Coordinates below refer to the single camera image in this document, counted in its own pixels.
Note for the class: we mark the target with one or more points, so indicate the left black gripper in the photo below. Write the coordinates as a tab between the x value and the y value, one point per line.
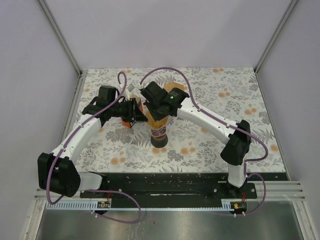
134	115

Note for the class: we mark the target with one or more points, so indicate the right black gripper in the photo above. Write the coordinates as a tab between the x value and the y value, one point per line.
156	117

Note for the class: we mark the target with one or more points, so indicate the orange coffee filter box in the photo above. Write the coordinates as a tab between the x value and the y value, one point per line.
133	112

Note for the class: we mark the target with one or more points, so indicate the clear glass dripper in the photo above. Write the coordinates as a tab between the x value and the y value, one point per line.
161	131

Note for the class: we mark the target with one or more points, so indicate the red and grey cup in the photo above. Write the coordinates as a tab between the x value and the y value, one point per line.
159	141

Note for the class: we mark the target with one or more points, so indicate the brown paper coffee filter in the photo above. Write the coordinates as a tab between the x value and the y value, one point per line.
171	85

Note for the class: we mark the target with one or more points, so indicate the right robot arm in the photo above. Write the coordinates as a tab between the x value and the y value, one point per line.
236	141

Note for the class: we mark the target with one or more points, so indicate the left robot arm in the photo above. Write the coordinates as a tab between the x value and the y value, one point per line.
57	171

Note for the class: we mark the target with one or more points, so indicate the floral table mat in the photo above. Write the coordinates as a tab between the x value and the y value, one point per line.
232	92

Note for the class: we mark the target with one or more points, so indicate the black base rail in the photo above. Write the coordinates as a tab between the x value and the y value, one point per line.
170	190

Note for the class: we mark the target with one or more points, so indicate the white slotted cable duct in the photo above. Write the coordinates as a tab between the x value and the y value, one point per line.
89	205

